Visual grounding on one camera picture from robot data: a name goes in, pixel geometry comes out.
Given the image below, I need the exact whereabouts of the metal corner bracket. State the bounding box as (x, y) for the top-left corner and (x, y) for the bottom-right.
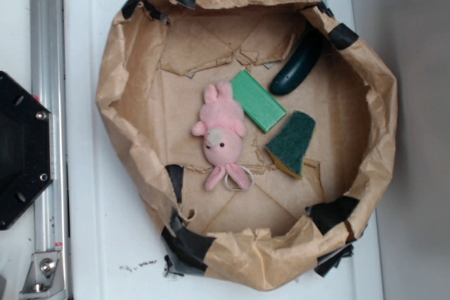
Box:
(19, 251), (67, 300)

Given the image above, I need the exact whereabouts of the dark green plastic cucumber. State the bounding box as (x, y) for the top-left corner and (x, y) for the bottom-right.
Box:
(269, 30), (323, 96)

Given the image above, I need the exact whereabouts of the pink plush bunny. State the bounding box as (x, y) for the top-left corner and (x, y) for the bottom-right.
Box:
(191, 80), (254, 190)

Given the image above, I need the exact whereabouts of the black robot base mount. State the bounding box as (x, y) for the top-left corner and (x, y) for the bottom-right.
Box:
(1, 72), (53, 230)

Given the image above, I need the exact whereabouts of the light green block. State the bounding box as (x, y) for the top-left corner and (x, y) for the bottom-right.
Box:
(231, 70), (287, 133)

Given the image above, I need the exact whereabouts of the green and yellow sponge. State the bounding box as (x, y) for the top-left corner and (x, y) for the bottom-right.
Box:
(265, 111), (316, 179)

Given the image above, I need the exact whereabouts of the brown paper bin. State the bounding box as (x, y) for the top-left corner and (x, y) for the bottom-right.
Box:
(96, 0), (397, 291)

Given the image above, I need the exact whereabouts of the aluminium rail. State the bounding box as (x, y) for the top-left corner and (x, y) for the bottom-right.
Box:
(30, 0), (73, 299)

